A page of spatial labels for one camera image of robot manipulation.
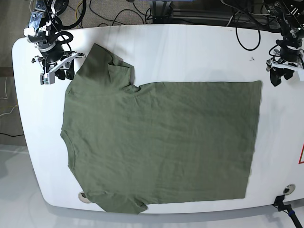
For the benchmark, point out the white camera bracket left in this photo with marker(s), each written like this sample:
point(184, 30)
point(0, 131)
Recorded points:
point(47, 76)

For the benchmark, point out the black clamp with cable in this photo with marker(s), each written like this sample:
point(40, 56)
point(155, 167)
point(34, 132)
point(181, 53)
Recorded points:
point(287, 208)

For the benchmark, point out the white camera bracket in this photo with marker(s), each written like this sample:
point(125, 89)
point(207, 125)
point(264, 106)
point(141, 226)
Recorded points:
point(296, 67)
point(47, 76)

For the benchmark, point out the left table grommet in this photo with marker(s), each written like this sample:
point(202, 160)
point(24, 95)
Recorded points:
point(82, 197)

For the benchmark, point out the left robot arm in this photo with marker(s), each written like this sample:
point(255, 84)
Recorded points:
point(289, 14)

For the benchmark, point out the right table grommet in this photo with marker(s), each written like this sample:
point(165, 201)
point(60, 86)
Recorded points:
point(289, 189)

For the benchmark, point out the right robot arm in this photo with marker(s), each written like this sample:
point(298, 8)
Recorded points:
point(44, 30)

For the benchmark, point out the aluminium frame post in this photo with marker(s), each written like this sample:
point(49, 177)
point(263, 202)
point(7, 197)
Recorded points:
point(161, 11)

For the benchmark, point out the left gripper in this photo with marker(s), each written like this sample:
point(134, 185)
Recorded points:
point(290, 51)

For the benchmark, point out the white camera bracket right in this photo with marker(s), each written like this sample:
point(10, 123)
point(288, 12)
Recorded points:
point(296, 67)

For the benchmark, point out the green T-shirt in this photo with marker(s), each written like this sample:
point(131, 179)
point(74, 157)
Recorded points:
point(165, 142)

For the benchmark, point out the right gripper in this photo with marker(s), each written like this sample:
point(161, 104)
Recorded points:
point(51, 53)

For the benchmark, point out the red triangle sticker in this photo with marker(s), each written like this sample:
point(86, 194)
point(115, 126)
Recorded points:
point(301, 160)

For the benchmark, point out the table grommet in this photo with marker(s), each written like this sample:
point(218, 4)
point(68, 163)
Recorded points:
point(289, 189)
point(82, 197)

